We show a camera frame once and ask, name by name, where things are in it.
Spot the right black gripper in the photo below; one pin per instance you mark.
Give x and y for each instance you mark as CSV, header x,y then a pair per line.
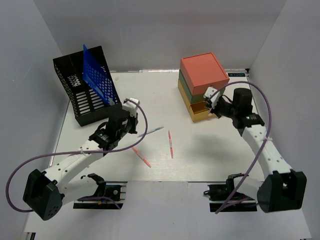
x,y
214,111

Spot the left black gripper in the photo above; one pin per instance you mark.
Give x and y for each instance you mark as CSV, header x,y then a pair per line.
x,y
135,121

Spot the yellow bottom drawer box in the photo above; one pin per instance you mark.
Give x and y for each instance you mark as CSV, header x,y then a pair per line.
x,y
197,111

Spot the green drawer box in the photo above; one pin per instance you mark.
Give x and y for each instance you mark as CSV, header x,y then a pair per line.
x,y
192,98

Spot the salmon top drawer box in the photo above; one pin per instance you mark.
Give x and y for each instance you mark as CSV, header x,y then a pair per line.
x,y
202,71

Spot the blue plastic folder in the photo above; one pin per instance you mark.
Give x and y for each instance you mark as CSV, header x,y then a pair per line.
x,y
94,75

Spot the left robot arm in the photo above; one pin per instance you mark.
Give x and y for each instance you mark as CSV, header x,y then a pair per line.
x,y
48,190

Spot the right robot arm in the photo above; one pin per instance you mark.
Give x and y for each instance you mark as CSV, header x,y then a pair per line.
x,y
283,188

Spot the blue thin pen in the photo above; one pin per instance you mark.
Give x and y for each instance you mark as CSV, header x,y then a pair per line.
x,y
151,131

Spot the pink thin pen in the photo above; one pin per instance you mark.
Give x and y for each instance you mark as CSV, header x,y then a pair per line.
x,y
170,144

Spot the orange thin pen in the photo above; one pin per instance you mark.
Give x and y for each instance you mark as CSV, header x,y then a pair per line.
x,y
141,157

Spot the black mesh file organizer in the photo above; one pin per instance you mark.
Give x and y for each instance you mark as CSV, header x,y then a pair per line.
x,y
88,107

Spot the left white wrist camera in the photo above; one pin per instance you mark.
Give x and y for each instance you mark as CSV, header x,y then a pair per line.
x,y
131,106

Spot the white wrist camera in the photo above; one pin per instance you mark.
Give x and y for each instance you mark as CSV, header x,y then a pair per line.
x,y
131,106
211,97

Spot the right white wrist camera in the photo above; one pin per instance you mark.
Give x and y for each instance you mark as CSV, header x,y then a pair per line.
x,y
211,97

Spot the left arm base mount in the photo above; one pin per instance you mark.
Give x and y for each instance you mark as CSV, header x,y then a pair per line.
x,y
108,195

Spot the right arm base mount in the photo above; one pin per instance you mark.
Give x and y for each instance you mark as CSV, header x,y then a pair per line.
x,y
217,193

